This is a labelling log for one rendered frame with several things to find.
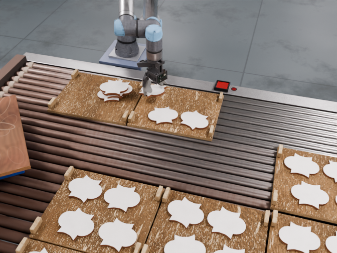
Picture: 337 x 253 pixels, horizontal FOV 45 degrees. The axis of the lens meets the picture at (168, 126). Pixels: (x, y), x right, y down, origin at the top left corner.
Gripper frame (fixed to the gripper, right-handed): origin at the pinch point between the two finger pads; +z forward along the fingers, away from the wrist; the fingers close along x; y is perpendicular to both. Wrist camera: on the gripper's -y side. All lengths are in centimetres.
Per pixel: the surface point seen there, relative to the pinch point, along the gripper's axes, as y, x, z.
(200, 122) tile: 30.9, 2.8, 3.9
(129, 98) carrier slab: -8.2, -8.8, 5.2
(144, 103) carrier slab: 0.1, -6.0, 5.2
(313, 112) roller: 61, 53, 7
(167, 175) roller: 43, -29, 7
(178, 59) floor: -124, 141, 100
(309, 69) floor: -25, 223, 100
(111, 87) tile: -16.5, -13.8, 0.5
